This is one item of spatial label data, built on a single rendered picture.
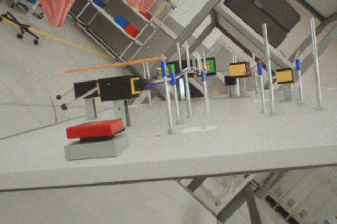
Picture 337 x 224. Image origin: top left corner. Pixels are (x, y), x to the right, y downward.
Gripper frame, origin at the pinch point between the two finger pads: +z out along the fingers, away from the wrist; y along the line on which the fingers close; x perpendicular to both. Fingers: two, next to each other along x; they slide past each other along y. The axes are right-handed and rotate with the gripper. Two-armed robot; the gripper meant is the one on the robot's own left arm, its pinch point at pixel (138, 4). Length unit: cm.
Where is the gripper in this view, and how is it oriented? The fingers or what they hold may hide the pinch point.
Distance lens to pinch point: 66.7
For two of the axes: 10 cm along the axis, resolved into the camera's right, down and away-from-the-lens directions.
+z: -3.0, 9.4, 1.8
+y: 2.6, -1.0, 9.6
